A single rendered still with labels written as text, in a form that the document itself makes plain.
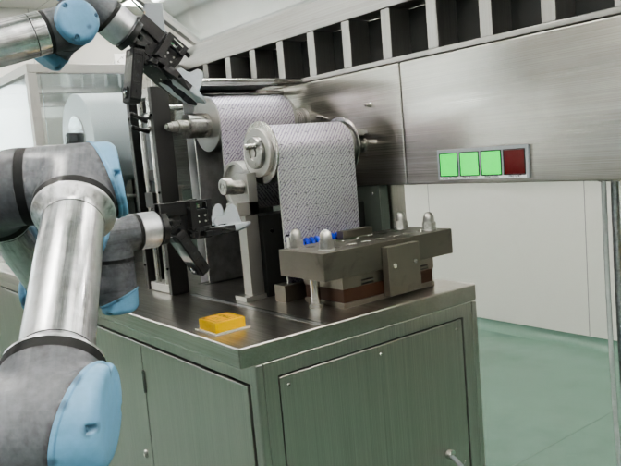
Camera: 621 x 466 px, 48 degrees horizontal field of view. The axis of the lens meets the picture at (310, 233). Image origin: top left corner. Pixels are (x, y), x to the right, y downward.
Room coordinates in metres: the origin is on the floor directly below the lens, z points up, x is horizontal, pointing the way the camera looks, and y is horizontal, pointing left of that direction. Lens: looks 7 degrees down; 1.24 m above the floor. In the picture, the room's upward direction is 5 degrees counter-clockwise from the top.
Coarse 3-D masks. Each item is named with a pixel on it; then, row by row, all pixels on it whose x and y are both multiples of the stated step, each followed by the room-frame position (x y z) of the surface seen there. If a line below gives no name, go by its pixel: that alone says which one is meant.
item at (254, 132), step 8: (248, 136) 1.67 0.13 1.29; (256, 136) 1.64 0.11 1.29; (264, 136) 1.61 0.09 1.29; (352, 136) 1.76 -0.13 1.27; (264, 144) 1.62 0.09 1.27; (272, 144) 1.61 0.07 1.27; (272, 152) 1.61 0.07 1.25; (272, 160) 1.61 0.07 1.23; (248, 168) 1.68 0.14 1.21; (264, 168) 1.62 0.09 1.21; (256, 176) 1.66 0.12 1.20; (264, 176) 1.64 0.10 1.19
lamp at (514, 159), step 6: (510, 150) 1.47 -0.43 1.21; (516, 150) 1.46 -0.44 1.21; (522, 150) 1.44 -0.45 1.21; (504, 156) 1.48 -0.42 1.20; (510, 156) 1.47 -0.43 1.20; (516, 156) 1.46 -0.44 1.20; (522, 156) 1.45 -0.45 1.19; (510, 162) 1.47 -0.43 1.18; (516, 162) 1.46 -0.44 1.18; (522, 162) 1.45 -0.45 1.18; (510, 168) 1.47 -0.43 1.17; (516, 168) 1.46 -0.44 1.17; (522, 168) 1.45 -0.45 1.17
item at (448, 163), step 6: (444, 156) 1.61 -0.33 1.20; (450, 156) 1.60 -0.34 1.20; (456, 156) 1.59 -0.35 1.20; (444, 162) 1.61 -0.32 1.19; (450, 162) 1.60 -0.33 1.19; (456, 162) 1.59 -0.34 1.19; (444, 168) 1.62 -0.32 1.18; (450, 168) 1.60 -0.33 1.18; (456, 168) 1.59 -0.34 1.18; (444, 174) 1.62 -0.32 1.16; (450, 174) 1.60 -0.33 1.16; (456, 174) 1.59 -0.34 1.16
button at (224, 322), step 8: (200, 320) 1.39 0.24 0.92; (208, 320) 1.37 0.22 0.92; (216, 320) 1.36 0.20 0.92; (224, 320) 1.35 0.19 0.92; (232, 320) 1.36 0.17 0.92; (240, 320) 1.37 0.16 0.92; (200, 328) 1.39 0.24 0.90; (208, 328) 1.36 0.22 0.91; (216, 328) 1.34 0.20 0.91; (224, 328) 1.35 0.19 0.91; (232, 328) 1.36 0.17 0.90
